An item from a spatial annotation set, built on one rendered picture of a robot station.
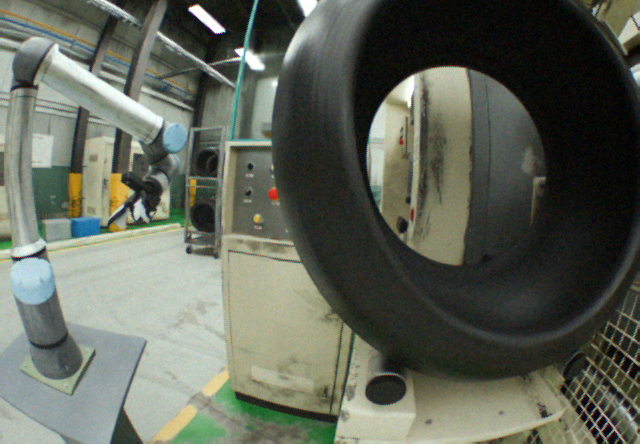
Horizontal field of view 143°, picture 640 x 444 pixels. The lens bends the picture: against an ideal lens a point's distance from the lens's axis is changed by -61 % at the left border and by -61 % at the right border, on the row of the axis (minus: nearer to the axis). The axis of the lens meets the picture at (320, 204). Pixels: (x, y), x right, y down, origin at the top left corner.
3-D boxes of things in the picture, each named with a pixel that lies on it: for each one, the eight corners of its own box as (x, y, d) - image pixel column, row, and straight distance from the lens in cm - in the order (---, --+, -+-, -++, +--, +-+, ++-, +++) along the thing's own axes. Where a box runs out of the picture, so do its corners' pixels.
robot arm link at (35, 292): (27, 348, 79) (5, 279, 71) (24, 316, 93) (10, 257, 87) (71, 339, 77) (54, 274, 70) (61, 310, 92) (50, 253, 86)
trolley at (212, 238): (223, 240, 544) (228, 141, 539) (255, 245, 512) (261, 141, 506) (179, 253, 437) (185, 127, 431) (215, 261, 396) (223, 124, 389)
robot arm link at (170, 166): (157, 154, 108) (168, 176, 111) (141, 170, 99) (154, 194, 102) (175, 147, 103) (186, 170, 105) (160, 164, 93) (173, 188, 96)
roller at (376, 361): (372, 296, 62) (375, 277, 60) (392, 298, 62) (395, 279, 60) (361, 405, 32) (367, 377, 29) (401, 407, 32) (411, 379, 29)
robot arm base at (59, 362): (26, 370, 89) (11, 340, 84) (44, 336, 101) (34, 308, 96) (75, 385, 79) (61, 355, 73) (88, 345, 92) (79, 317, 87)
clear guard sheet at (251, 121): (231, 142, 113) (263, -25, 158) (370, 145, 97) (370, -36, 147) (228, 142, 112) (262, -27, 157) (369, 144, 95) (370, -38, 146)
